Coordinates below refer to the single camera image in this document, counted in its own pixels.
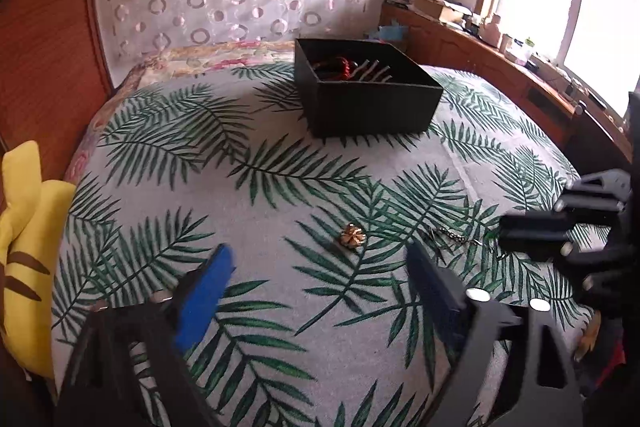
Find thin silver chain necklace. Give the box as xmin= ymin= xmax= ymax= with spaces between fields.
xmin=424 ymin=225 xmax=484 ymax=249

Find gold flower brooch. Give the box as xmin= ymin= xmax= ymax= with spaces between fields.
xmin=340 ymin=223 xmax=367 ymax=249

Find silver chain bracelet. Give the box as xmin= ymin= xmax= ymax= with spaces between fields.
xmin=351 ymin=58 xmax=396 ymax=84

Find black jewelry box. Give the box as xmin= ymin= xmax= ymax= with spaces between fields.
xmin=294 ymin=38 xmax=444 ymax=139

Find red string bracelet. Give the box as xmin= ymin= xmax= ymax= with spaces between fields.
xmin=311 ymin=56 xmax=359 ymax=84

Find wooden side cabinet counter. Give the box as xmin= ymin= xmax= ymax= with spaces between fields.
xmin=380 ymin=2 xmax=632 ymax=161

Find yellow pikachu plush toy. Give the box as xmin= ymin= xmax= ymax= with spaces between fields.
xmin=1 ymin=141 xmax=75 ymax=379

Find palm leaf print bedspread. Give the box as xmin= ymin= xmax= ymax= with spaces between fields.
xmin=52 ymin=62 xmax=591 ymax=426

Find pink ceramic jar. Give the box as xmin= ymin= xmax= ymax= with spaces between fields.
xmin=480 ymin=13 xmax=502 ymax=48

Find cardboard box on counter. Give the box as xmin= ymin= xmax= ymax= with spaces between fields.
xmin=411 ymin=0 xmax=464 ymax=23

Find floral quilt blanket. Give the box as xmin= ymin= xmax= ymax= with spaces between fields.
xmin=63 ymin=40 xmax=294 ymax=185

